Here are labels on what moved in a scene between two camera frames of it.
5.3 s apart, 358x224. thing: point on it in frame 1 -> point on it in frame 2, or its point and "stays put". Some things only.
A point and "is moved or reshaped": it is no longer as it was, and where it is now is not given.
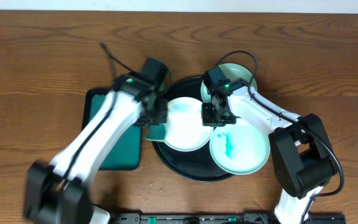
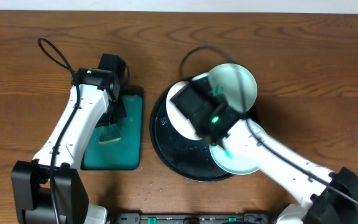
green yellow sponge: [156, 132] is moved or reshaped
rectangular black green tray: [126, 154] stays put
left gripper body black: [155, 116] -> [111, 116]
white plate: [184, 130] is moved or reshaped
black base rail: [222, 218] stays put
